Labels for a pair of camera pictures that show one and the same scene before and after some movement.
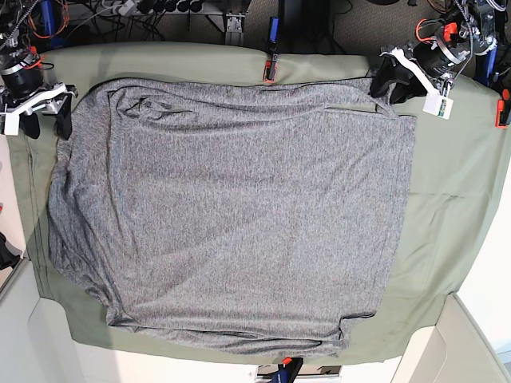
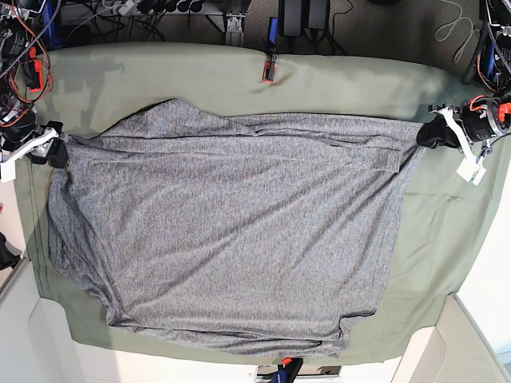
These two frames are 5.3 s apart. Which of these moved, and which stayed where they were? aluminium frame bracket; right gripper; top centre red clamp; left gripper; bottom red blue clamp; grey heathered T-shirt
Moved: left gripper; grey heathered T-shirt; right gripper
Stayed: bottom red blue clamp; aluminium frame bracket; top centre red clamp
